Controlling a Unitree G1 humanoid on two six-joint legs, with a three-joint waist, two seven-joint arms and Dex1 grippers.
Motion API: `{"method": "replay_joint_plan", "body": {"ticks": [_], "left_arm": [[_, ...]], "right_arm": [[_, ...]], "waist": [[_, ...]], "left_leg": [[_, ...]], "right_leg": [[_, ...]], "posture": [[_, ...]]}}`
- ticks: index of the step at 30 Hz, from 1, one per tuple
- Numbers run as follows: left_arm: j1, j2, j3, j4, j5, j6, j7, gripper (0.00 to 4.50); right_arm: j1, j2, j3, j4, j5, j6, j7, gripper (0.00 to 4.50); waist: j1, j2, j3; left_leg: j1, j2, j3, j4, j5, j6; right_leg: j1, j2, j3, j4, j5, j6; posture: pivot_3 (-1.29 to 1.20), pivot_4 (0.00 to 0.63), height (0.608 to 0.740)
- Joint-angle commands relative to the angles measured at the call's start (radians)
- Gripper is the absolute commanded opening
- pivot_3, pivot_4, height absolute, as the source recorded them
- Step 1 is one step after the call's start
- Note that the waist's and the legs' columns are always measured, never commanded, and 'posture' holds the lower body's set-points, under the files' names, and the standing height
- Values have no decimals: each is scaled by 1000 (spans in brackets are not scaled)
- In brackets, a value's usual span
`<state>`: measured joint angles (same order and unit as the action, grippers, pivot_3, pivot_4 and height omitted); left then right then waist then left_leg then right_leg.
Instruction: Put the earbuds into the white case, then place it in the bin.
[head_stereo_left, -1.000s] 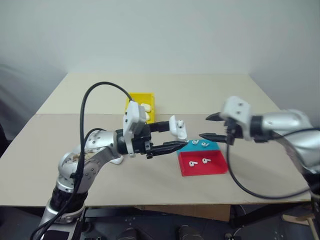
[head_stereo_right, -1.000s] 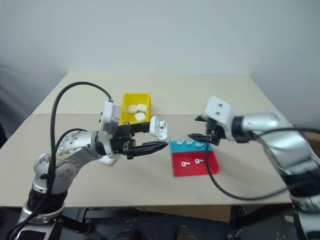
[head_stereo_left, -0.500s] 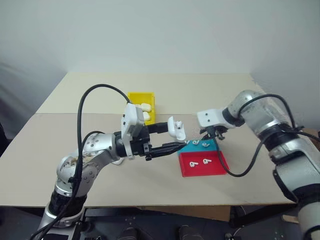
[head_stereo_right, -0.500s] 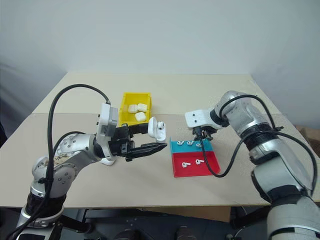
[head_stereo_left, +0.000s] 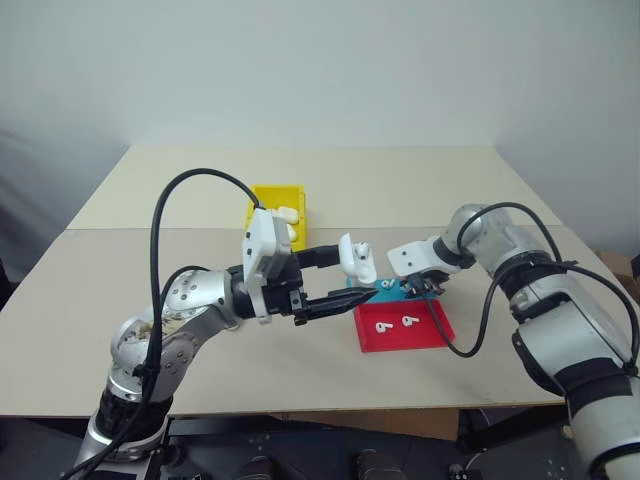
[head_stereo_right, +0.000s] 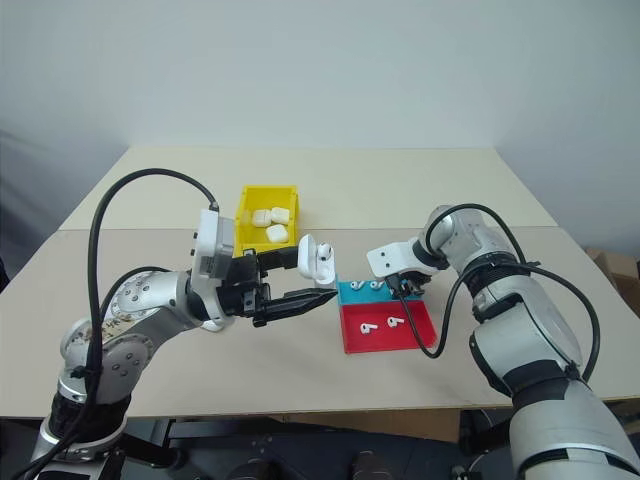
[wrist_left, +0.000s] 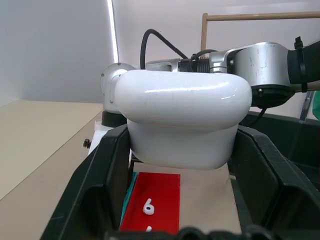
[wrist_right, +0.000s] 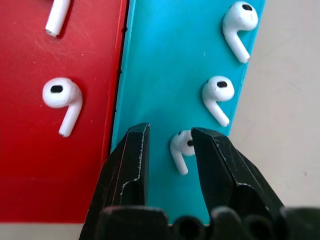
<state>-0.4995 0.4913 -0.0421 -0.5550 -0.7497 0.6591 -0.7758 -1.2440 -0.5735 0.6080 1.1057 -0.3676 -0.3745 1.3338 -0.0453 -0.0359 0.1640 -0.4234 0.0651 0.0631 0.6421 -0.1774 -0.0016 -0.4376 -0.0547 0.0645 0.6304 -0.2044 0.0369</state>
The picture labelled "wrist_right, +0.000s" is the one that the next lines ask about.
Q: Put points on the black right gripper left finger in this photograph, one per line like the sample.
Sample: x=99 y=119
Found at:
x=130 y=170

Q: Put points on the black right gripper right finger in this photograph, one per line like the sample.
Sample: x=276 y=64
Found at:
x=225 y=170

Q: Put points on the white earbud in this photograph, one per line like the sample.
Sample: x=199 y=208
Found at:
x=61 y=96
x=180 y=147
x=238 y=22
x=216 y=93

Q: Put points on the red plastic tray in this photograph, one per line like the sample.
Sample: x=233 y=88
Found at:
x=37 y=150

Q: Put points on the cyan plastic tray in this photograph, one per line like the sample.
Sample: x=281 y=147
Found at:
x=175 y=75

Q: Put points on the white earbud stem top left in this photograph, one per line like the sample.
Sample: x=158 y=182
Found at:
x=58 y=15

